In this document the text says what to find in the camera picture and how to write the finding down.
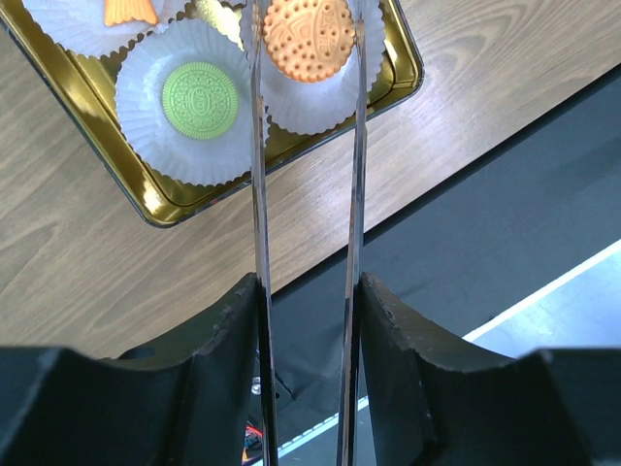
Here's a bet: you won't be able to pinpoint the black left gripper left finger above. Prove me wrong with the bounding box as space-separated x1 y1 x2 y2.
1 274 257 465

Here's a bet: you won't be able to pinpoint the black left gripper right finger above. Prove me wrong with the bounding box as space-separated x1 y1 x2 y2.
361 274 620 465

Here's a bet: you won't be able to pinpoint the metal serving tongs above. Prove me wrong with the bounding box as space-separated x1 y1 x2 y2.
250 1 368 465

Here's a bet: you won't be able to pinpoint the green sandwich cookie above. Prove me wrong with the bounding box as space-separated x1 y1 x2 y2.
161 61 240 141

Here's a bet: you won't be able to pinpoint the tan round biscuit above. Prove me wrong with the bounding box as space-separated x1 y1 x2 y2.
263 0 355 83

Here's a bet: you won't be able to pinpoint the orange fish shaped cookie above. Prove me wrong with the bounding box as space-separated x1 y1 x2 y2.
104 0 159 26

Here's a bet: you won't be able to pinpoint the white paper cupcake liner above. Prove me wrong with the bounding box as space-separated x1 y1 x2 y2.
261 1 386 135
114 19 253 186
23 0 186 58

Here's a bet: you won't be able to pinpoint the gold cookie tin box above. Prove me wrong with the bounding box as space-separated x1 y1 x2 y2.
1 1 424 228

